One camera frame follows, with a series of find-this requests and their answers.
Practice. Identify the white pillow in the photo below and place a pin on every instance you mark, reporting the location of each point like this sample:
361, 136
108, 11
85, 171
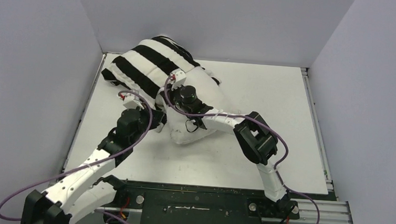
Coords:
208, 95

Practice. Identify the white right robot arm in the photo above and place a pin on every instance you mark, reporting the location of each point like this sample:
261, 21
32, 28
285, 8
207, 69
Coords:
255, 138

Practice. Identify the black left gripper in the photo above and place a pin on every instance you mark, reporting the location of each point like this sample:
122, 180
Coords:
157, 116

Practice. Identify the black metal base rail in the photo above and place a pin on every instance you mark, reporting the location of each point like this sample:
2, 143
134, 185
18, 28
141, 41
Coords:
158, 203

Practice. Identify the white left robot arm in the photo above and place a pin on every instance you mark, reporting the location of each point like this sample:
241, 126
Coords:
84, 190

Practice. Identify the black white striped pillowcase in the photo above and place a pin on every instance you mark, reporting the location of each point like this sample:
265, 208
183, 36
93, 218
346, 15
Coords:
146, 66

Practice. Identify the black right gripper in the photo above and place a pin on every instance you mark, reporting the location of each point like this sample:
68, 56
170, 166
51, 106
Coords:
170, 96

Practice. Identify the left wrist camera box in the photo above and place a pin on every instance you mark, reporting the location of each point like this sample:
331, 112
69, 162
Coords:
129, 99

